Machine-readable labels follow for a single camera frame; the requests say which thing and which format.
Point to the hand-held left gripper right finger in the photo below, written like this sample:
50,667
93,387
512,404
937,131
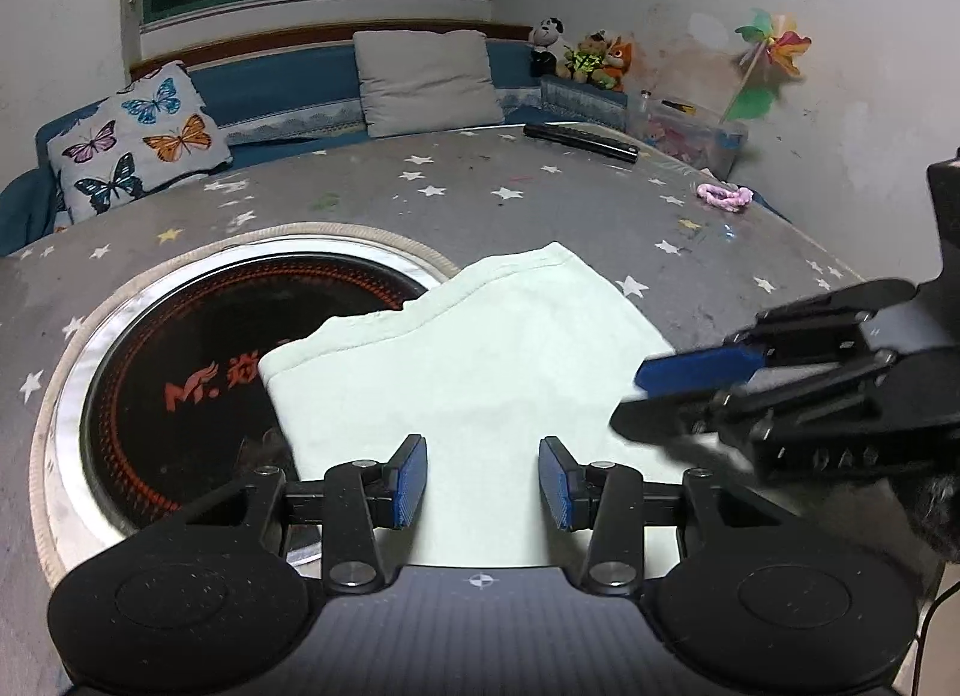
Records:
559,486

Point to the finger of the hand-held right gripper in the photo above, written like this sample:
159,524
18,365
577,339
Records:
675,422
697,370

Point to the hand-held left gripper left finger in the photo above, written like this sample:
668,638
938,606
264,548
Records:
409,482

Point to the pale green garment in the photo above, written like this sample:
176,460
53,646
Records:
487,366

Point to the grey star-print tablecloth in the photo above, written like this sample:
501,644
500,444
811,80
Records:
562,216

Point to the clear plastic toy box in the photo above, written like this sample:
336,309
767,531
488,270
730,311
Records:
697,141

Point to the black remote control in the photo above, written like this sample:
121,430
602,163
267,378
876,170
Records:
581,139

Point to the small clear bottle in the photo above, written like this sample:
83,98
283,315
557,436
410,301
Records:
645,112

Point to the round built-in induction cooker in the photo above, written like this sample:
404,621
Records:
187,336

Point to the orange plush toy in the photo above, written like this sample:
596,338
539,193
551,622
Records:
619,58

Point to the bear plush toy green vest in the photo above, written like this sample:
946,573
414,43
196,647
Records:
589,62

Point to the colourful paper pinwheel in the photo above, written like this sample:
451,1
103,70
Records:
780,43

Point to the panda plush toy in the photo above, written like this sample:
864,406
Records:
547,36

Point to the plain grey pillow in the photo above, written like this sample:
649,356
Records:
424,81

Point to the blue sofa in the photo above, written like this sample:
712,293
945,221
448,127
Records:
285,88

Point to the butterfly print pillow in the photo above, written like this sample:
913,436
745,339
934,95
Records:
142,141

